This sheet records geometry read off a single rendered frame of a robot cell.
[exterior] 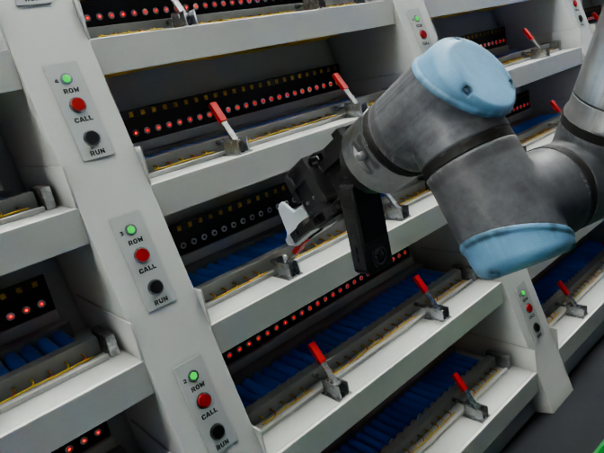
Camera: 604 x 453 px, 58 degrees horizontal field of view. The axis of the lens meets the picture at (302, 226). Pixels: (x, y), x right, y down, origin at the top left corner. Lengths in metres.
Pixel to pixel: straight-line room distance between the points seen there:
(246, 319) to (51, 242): 0.27
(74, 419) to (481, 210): 0.48
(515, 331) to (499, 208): 0.72
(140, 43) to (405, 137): 0.41
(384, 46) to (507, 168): 0.71
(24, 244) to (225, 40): 0.41
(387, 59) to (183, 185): 0.58
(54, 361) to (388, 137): 0.47
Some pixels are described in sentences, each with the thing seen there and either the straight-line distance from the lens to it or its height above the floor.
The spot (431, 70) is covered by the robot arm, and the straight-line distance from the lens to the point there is 0.50.
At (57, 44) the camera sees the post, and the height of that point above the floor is 0.88.
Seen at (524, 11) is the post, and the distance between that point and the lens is 1.78.
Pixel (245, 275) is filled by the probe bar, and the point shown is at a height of 0.52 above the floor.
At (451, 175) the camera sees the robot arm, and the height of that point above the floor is 0.57.
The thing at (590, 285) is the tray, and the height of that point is 0.11.
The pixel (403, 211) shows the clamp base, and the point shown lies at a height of 0.50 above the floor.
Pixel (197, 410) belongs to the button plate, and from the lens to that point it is 0.72.
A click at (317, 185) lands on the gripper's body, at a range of 0.64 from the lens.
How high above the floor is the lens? 0.60
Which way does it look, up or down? 3 degrees down
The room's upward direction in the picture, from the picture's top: 22 degrees counter-clockwise
